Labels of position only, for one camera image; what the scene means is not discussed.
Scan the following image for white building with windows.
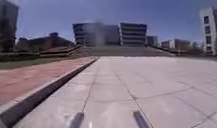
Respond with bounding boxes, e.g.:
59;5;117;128
198;6;217;56

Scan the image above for red brick path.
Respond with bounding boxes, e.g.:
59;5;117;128
0;56;97;108

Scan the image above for glass office building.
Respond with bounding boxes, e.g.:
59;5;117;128
71;21;148;48

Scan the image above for low dark hedge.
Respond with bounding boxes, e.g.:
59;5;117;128
0;49;80;64

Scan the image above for grey paved plaza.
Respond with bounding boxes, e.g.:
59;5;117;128
12;55;217;128

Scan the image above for grey stone kerb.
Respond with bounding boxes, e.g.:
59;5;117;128
0;56;101;128

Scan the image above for low dark building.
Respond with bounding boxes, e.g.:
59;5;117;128
15;32;76;53

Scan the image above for dark long building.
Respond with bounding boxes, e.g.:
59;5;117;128
0;0;20;53

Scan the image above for robot's own part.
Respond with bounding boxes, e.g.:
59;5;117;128
132;110;150;128
68;112;85;128

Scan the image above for wide grey steps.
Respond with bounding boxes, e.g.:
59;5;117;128
74;45;175;58

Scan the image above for grass strip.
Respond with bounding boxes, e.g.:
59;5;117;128
0;55;87;70

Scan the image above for distant building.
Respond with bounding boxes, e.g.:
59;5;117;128
160;38;192;51
146;35;159;48

